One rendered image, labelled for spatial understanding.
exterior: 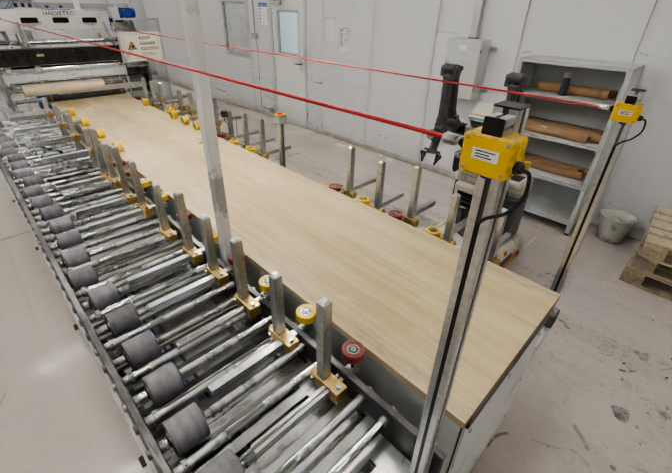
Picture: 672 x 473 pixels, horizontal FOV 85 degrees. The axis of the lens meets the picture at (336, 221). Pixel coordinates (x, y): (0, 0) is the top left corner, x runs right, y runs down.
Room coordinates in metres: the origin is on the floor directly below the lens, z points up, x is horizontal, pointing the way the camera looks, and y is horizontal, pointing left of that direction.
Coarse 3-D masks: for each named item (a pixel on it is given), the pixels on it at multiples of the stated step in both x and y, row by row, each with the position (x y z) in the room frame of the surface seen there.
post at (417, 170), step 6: (414, 168) 1.90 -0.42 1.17; (420, 168) 1.89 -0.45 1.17; (414, 174) 1.90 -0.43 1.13; (420, 174) 1.90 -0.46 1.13; (414, 180) 1.89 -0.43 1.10; (414, 186) 1.89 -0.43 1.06; (414, 192) 1.88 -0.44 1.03; (414, 198) 1.88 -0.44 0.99; (408, 204) 1.91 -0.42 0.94; (414, 204) 1.89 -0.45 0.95; (408, 210) 1.90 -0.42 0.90; (414, 210) 1.89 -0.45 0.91; (408, 216) 1.90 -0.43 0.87; (414, 216) 1.90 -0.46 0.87
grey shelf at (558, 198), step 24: (528, 72) 3.98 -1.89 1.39; (552, 72) 3.94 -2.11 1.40; (576, 72) 3.79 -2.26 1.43; (600, 72) 3.65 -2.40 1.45; (624, 72) 3.53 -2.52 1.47; (528, 96) 4.05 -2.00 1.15; (552, 96) 3.51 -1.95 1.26; (576, 96) 3.54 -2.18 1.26; (624, 96) 3.18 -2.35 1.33; (576, 120) 3.69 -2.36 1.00; (600, 120) 3.56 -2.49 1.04; (528, 144) 3.96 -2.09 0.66; (552, 144) 3.79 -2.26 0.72; (576, 144) 3.28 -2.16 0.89; (600, 144) 3.15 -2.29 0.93; (552, 192) 3.69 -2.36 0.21; (576, 192) 3.54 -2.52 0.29; (552, 216) 3.28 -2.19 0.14; (576, 216) 3.18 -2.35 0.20
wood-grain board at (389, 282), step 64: (128, 128) 3.38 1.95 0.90; (192, 128) 3.43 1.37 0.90; (192, 192) 2.07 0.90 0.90; (256, 192) 2.10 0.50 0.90; (320, 192) 2.12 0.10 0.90; (256, 256) 1.41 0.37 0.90; (320, 256) 1.43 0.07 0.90; (384, 256) 1.44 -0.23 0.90; (448, 256) 1.45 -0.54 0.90; (384, 320) 1.02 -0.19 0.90; (512, 320) 1.04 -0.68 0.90
